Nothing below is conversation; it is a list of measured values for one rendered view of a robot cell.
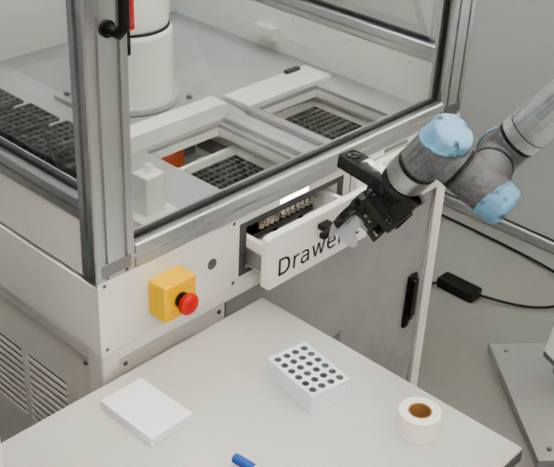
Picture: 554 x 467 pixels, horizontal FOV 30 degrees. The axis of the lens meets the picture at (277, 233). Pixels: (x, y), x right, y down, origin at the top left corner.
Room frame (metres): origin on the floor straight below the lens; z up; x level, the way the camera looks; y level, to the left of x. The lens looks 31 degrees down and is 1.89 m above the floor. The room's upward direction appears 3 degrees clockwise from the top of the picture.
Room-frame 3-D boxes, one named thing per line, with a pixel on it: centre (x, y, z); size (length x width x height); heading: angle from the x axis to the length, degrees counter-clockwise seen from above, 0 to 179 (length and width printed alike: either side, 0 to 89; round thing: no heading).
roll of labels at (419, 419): (1.28, -0.24, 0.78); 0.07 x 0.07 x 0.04
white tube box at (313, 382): (1.38, -0.06, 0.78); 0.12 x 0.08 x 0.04; 38
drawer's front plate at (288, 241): (1.68, -0.08, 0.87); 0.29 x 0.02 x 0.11; 138
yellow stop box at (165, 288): (1.46, 0.17, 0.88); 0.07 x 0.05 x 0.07; 138
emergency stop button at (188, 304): (1.44, 0.15, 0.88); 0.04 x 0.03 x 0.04; 138
